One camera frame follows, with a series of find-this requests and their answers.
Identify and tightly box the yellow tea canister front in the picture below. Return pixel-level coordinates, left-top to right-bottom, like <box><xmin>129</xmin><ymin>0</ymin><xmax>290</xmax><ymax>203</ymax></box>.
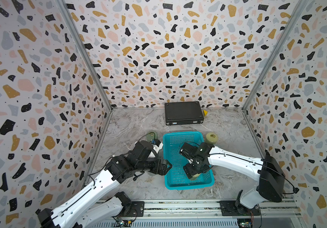
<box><xmin>190</xmin><ymin>173</ymin><xmax>201</xmax><ymax>181</ymax></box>

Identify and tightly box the teal plastic perforated basket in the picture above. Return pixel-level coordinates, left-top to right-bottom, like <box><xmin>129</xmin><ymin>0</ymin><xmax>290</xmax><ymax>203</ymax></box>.
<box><xmin>162</xmin><ymin>132</ymin><xmax>215</xmax><ymax>191</ymax></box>

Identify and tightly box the yellow-green tea canister back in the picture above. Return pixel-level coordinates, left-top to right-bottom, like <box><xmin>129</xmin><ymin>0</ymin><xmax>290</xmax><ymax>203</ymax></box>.
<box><xmin>205</xmin><ymin>132</ymin><xmax>219</xmax><ymax>144</ymax></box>

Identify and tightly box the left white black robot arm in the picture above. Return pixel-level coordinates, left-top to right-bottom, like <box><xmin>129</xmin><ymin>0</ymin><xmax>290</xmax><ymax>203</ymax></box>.
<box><xmin>38</xmin><ymin>139</ymin><xmax>172</xmax><ymax>228</ymax></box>

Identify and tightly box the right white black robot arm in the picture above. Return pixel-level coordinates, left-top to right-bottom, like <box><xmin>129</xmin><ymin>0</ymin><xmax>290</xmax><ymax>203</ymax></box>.
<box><xmin>179</xmin><ymin>142</ymin><xmax>287</xmax><ymax>213</ymax></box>

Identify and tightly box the black hard case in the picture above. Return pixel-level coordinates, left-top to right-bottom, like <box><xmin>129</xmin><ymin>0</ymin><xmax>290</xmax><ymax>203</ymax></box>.
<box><xmin>164</xmin><ymin>101</ymin><xmax>204</xmax><ymax>125</ymax></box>

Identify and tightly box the green circuit board left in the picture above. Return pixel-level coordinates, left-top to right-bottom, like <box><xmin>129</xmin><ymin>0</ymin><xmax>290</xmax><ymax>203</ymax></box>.
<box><xmin>114</xmin><ymin>217</ymin><xmax>133</xmax><ymax>228</ymax></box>

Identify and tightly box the green circuit board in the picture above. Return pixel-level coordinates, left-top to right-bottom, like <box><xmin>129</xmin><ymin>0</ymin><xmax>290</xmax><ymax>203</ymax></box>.
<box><xmin>237</xmin><ymin>218</ymin><xmax>252</xmax><ymax>228</ymax></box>
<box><xmin>114</xmin><ymin>217</ymin><xmax>133</xmax><ymax>228</ymax></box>

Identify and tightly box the green circuit board right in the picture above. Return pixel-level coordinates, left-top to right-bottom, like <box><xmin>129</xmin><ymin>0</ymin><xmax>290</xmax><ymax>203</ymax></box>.
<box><xmin>237</xmin><ymin>218</ymin><xmax>252</xmax><ymax>228</ymax></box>

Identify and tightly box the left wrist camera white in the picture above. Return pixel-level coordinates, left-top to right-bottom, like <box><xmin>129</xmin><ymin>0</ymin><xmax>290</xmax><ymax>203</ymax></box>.
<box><xmin>152</xmin><ymin>139</ymin><xmax>163</xmax><ymax>154</ymax></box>

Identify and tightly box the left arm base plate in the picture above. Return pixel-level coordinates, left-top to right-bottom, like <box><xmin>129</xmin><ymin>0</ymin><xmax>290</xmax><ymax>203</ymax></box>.
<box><xmin>118</xmin><ymin>201</ymin><xmax>145</xmax><ymax>218</ymax></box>

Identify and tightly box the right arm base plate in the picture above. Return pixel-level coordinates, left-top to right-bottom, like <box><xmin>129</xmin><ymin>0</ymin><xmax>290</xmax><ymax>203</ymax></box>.
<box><xmin>219</xmin><ymin>200</ymin><xmax>261</xmax><ymax>217</ymax></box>

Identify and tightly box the aluminium mounting rail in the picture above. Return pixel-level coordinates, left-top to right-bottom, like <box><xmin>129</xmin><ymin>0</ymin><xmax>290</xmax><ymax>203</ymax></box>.
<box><xmin>136</xmin><ymin>199</ymin><xmax>301</xmax><ymax>220</ymax></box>

